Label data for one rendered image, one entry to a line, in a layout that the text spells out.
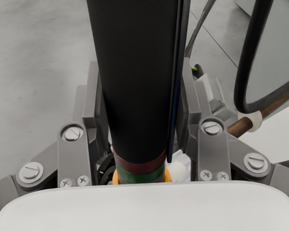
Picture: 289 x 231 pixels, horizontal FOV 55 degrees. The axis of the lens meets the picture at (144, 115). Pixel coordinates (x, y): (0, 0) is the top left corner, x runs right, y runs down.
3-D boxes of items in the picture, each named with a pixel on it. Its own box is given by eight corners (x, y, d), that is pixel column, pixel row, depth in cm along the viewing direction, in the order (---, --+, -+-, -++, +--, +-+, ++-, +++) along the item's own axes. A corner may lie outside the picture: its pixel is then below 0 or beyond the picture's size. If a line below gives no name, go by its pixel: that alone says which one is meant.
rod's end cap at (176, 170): (174, 167, 26) (175, 156, 25) (189, 183, 25) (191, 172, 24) (158, 179, 25) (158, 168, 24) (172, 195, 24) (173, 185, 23)
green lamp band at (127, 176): (145, 133, 20) (145, 123, 19) (175, 165, 18) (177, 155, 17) (106, 157, 19) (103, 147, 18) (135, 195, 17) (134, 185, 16)
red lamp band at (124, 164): (145, 122, 19) (144, 110, 18) (177, 155, 17) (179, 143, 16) (103, 146, 18) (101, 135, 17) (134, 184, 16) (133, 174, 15)
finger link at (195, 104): (186, 205, 12) (170, 97, 17) (256, 201, 13) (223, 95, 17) (194, 169, 10) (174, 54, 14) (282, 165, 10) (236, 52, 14)
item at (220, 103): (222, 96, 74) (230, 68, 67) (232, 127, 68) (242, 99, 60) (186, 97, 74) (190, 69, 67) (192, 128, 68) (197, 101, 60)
